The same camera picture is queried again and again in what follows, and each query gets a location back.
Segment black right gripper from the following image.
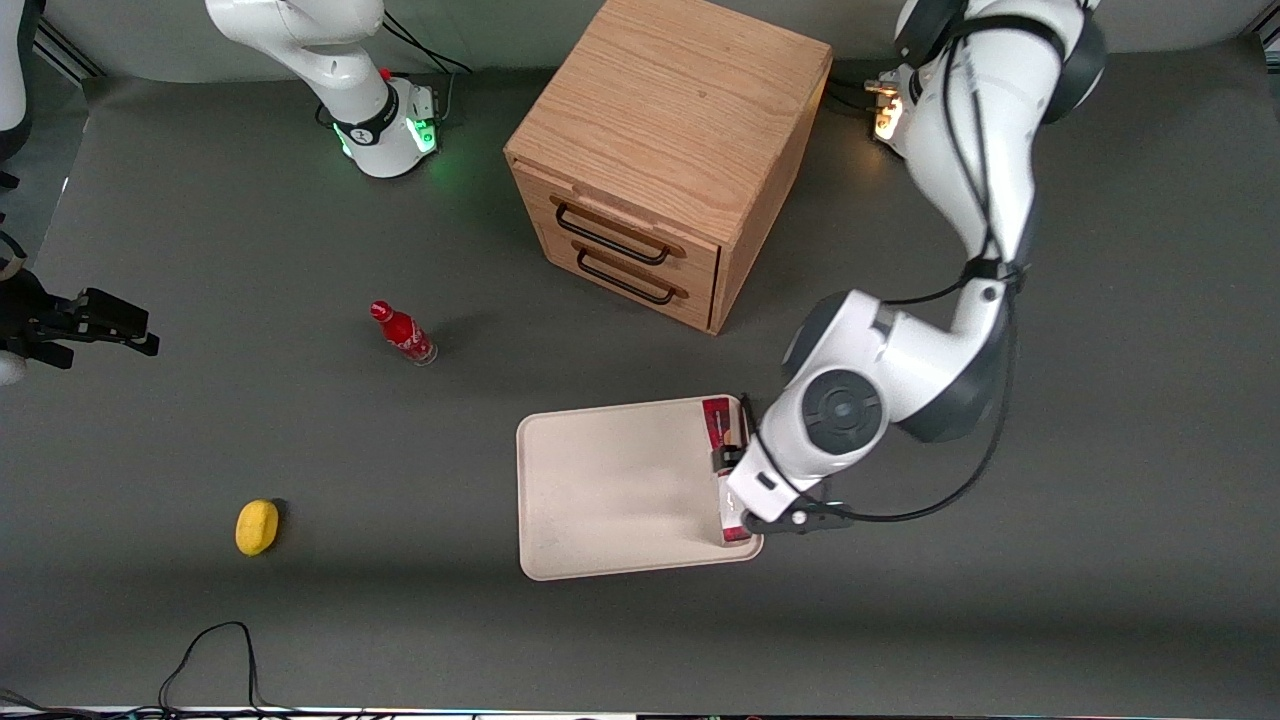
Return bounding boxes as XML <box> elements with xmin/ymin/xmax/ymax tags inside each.
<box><xmin>0</xmin><ymin>267</ymin><xmax>162</xmax><ymax>370</ymax></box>

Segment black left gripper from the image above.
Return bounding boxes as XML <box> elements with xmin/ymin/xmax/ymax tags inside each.
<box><xmin>711</xmin><ymin>444</ymin><xmax>854</xmax><ymax>537</ymax></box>

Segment red cookie box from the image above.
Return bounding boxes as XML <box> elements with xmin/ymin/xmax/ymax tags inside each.
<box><xmin>701</xmin><ymin>396</ymin><xmax>757</xmax><ymax>548</ymax></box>

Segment beige plastic tray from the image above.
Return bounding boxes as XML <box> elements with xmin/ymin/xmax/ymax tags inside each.
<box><xmin>516</xmin><ymin>395</ymin><xmax>765</xmax><ymax>582</ymax></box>

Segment yellow lemon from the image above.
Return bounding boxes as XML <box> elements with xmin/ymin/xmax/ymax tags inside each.
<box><xmin>235</xmin><ymin>499</ymin><xmax>281</xmax><ymax>557</ymax></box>

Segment dark grey table mat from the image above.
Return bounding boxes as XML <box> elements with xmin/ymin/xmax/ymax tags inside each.
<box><xmin>0</xmin><ymin>38</ymin><xmax>1280</xmax><ymax>715</ymax></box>

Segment red cola bottle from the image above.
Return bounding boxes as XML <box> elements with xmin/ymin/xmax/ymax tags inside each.
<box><xmin>369</xmin><ymin>300</ymin><xmax>439</xmax><ymax>367</ymax></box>

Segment wooden drawer cabinet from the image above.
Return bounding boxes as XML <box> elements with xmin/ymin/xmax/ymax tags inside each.
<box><xmin>503</xmin><ymin>0</ymin><xmax>835</xmax><ymax>336</ymax></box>

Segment wooden drawer with short handle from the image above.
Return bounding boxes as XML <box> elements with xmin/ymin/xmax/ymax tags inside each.
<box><xmin>540</xmin><ymin>225</ymin><xmax>717</xmax><ymax>332</ymax></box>

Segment short black drawer handle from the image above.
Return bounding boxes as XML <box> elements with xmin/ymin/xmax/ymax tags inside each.
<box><xmin>576</xmin><ymin>249</ymin><xmax>677</xmax><ymax>306</ymax></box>

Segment long black drawer handle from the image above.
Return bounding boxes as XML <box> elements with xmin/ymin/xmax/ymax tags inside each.
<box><xmin>556</xmin><ymin>201</ymin><xmax>674</xmax><ymax>265</ymax></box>

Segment wooden drawer with long handle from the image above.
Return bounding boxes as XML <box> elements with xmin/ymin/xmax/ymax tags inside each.
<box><xmin>512</xmin><ymin>160</ymin><xmax>722</xmax><ymax>279</ymax></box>

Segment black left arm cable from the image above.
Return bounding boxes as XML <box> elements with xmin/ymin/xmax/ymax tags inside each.
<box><xmin>848</xmin><ymin>15</ymin><xmax>1021</xmax><ymax>524</ymax></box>

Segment aluminium frame rail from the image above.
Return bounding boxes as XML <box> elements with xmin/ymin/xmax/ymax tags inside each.
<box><xmin>33</xmin><ymin>18</ymin><xmax>104</xmax><ymax>87</ymax></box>

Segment black looped cable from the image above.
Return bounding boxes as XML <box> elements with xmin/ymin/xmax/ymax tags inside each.
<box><xmin>158</xmin><ymin>621</ymin><xmax>263</xmax><ymax>717</ymax></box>

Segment black left arm base cables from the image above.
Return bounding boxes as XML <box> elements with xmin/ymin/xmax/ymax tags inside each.
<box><xmin>828</xmin><ymin>72</ymin><xmax>901</xmax><ymax>113</ymax></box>

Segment black arm base cables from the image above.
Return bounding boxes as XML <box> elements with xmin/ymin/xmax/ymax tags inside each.
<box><xmin>380</xmin><ymin>10</ymin><xmax>474</xmax><ymax>127</ymax></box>
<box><xmin>828</xmin><ymin>72</ymin><xmax>901</xmax><ymax>113</ymax></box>

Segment black right arm base cables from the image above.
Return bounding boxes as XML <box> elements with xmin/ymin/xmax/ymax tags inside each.
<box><xmin>380</xmin><ymin>10</ymin><xmax>474</xmax><ymax>127</ymax></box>

